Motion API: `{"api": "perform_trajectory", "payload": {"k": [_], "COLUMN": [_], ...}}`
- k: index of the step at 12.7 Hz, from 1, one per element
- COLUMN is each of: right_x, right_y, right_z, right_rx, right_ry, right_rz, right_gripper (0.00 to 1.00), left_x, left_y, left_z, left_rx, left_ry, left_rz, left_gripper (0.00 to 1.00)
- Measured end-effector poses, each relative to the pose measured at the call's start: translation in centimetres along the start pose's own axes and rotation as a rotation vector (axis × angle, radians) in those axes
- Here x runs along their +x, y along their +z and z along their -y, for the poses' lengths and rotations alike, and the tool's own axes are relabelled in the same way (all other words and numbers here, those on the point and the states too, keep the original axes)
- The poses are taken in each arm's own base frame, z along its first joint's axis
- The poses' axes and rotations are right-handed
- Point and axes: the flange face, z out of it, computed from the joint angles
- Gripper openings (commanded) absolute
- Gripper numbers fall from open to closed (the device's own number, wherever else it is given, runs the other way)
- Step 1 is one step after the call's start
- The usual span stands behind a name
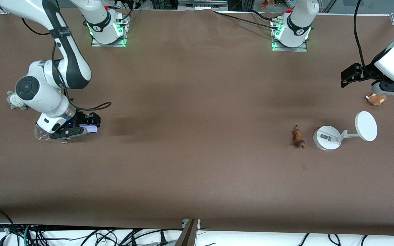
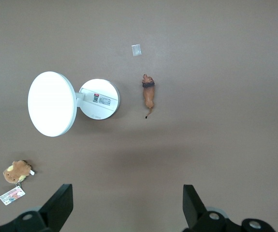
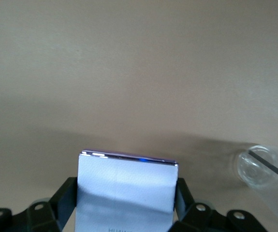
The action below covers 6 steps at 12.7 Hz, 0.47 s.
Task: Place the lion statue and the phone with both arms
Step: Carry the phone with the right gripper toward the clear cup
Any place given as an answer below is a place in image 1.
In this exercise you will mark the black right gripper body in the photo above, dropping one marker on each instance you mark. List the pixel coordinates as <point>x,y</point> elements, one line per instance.
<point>81,118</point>

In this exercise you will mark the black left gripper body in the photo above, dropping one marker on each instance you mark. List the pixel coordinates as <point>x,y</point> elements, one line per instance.
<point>370,70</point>

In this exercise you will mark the brown lion statue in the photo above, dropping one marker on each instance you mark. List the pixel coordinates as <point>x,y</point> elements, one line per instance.
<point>298,137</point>

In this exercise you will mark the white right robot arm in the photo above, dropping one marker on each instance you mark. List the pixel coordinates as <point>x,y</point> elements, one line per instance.
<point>70,65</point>

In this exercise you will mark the brown plush toy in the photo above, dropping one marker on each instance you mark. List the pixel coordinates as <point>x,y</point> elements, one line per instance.
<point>376,99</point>

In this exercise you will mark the clear plastic cup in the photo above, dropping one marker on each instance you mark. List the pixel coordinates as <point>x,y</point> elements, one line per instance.
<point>40,134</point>

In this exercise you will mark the white round stand lamp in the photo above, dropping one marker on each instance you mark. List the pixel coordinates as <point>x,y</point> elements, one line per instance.
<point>325,138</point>

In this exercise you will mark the grey green plush toy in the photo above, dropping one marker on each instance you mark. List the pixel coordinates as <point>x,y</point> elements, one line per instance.
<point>12,100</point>

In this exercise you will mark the small orange toy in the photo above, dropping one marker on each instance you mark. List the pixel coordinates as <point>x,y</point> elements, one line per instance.
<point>264,4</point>

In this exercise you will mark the black power plug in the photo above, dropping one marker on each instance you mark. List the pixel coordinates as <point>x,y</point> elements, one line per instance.
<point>163,240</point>

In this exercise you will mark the wooden beam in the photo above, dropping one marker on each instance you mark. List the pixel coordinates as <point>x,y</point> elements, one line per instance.
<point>186,235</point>

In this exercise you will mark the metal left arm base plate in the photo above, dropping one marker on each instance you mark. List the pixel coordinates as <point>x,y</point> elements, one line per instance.
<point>301,49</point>

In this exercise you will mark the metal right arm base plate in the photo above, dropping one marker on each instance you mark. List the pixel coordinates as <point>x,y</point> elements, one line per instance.
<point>97,44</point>

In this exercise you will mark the aluminium frame rail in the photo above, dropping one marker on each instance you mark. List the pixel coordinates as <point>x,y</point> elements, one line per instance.
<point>202,4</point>

